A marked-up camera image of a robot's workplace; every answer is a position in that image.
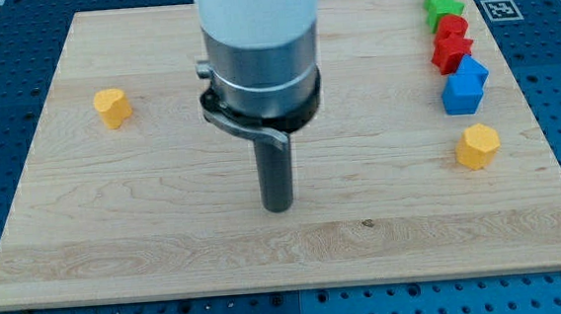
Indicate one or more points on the black clamp with metal lever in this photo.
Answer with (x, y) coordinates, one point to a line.
(267, 115)

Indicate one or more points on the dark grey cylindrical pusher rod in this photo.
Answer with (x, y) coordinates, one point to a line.
(274, 175)

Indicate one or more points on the yellow hexagon block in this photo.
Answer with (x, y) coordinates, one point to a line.
(477, 146)

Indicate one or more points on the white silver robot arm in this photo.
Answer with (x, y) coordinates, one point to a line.
(264, 80)

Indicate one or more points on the blue cube block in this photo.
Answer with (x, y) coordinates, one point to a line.
(462, 94)

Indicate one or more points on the wooden board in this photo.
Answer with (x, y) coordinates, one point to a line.
(167, 206)

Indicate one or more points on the yellow heart block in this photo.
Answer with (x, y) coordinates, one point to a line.
(112, 106)

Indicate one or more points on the red star block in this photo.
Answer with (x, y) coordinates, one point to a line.
(449, 52)

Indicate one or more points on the green star block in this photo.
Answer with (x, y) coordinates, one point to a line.
(441, 8)

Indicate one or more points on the red round block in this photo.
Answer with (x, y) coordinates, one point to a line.
(451, 26)

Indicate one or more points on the blue pentagon block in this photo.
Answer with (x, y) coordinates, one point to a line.
(469, 65)

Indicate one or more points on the white fiducial marker tag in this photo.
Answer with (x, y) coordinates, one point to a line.
(501, 10)

